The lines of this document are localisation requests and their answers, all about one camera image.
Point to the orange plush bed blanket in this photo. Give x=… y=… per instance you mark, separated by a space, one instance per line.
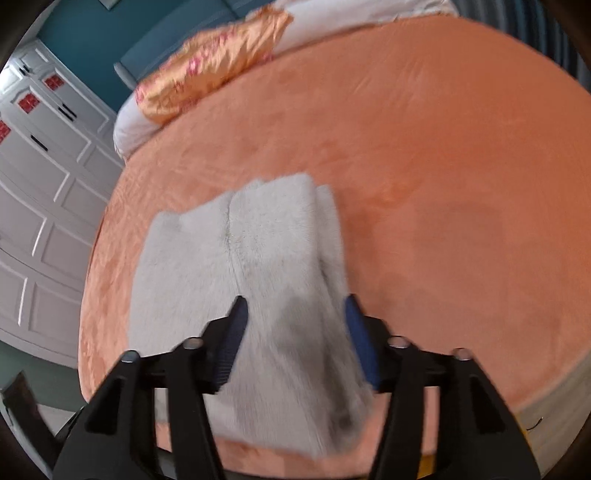
x=460 y=163

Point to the white panelled wardrobe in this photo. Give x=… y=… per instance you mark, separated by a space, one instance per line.
x=58 y=171

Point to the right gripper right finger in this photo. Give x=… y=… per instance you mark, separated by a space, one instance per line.
x=478 y=436

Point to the teal upholstered headboard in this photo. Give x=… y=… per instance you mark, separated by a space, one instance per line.
x=137 y=35

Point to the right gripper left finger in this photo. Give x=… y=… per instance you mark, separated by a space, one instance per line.
x=115 y=434

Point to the white duvet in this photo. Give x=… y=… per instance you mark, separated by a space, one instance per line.
x=313 y=21

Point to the cream knit sweater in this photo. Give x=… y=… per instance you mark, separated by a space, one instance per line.
x=296 y=384

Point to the orange floral satin pillow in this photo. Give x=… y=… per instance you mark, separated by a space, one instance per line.
x=207 y=61

